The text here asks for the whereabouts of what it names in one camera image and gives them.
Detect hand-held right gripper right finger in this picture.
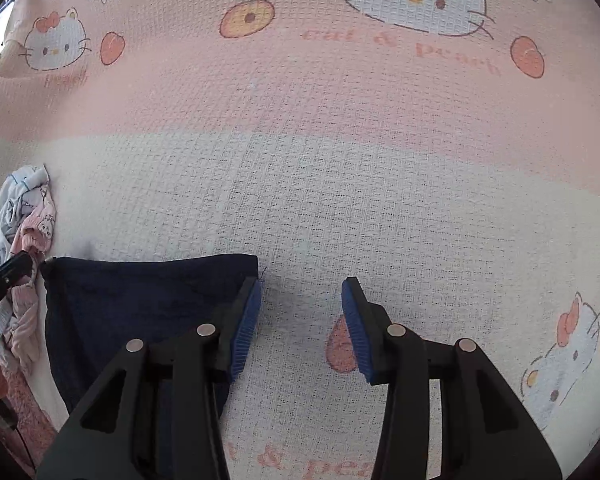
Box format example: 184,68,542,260
341,276,563,480

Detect pink cartoon-cat printed blanket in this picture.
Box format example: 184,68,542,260
0,0,600,480

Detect navy pants with white stripes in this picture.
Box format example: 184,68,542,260
41,254,261,478

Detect pink fleece clothing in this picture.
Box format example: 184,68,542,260
0,332,67,478

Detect pink bear-print garment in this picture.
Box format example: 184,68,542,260
2,187,58,376

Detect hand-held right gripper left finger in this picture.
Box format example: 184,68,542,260
35,277,264,480

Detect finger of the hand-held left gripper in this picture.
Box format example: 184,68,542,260
0,251,45,306

